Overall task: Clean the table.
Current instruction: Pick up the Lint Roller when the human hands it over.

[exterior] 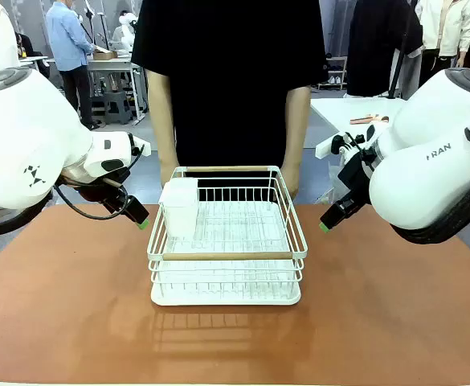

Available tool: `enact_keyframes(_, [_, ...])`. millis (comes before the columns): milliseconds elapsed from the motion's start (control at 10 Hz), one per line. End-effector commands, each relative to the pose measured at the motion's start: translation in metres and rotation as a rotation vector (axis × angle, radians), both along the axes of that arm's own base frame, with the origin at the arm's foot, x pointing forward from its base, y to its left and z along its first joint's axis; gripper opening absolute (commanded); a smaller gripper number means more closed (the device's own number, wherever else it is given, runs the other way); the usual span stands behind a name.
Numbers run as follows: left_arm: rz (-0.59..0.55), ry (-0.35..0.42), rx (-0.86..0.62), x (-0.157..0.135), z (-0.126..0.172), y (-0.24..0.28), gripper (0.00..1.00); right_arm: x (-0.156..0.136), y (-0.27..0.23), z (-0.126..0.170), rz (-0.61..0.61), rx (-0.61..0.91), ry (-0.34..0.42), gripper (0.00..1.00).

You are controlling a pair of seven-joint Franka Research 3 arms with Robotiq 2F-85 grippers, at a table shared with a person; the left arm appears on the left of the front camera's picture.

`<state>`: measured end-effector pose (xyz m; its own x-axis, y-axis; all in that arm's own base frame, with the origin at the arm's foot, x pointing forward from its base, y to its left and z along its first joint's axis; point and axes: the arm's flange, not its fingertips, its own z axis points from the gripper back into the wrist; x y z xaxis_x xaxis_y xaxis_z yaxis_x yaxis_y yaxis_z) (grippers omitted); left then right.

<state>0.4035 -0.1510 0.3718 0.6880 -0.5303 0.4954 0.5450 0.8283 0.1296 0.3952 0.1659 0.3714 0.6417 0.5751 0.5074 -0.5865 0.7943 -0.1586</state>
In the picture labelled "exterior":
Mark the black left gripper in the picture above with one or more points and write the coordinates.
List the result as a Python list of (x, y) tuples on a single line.
[(98, 195)]

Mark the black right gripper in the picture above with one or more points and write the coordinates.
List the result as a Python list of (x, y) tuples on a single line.
[(355, 171)]

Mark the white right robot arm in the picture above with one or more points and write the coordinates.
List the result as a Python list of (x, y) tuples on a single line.
[(419, 189)]

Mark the person's left forearm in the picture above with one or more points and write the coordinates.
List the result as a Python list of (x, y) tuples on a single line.
[(297, 124)]

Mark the person's right forearm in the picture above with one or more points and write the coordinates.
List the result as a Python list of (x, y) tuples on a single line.
[(160, 116)]

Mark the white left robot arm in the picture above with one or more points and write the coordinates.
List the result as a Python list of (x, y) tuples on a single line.
[(25, 132)]

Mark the person's right hand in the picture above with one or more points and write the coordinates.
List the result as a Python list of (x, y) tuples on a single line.
[(167, 175)]

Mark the person's left hand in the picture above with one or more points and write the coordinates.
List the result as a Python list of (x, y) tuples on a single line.
[(291, 181)]

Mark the white plastic cutlery cup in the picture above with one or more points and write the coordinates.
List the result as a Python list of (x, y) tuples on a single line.
[(179, 209)]

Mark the brown wooden tool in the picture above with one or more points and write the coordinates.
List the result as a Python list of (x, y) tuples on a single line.
[(369, 119)]

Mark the grey step stool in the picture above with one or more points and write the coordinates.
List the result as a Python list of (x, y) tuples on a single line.
[(117, 107)]

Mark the white side table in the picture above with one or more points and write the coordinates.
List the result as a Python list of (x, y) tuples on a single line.
[(351, 108)]

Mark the white drip tray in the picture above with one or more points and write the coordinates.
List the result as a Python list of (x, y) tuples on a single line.
[(226, 298)]

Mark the shoe rack with shoes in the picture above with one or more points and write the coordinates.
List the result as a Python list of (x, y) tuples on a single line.
[(334, 74)]

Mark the grey background workbench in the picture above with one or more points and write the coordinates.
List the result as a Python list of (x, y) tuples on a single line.
[(116, 66)]

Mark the brown cardboard box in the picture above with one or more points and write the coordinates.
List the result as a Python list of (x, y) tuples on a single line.
[(105, 54)]

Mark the person in black shirt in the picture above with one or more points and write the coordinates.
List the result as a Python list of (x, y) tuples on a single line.
[(228, 80)]

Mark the person in black clothes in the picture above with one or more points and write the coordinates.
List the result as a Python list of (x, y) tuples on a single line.
[(373, 44)]

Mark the black stand pole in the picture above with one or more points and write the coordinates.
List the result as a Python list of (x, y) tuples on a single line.
[(400, 52)]

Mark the man in blue shirt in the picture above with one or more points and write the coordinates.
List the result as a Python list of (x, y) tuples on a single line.
[(72, 44)]

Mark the white humanoid robot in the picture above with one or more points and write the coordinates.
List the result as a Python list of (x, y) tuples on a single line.
[(125, 32)]

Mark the person in white jacket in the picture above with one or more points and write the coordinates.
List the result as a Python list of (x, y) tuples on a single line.
[(443, 32)]

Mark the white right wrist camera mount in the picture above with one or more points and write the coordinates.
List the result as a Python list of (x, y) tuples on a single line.
[(331, 145)]

